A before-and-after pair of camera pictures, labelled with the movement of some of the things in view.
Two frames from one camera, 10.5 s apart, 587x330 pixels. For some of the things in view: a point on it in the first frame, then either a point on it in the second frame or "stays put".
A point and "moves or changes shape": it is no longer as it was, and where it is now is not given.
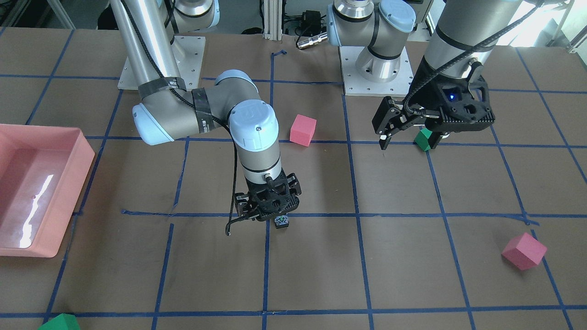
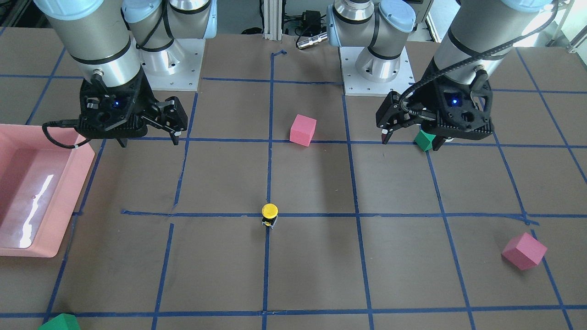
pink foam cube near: (524, 250) stays put
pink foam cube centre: (301, 130) stays put
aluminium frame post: (273, 19) stays put
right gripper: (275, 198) → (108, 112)
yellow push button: (281, 221) moves or changes shape
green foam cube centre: (422, 140) stays put
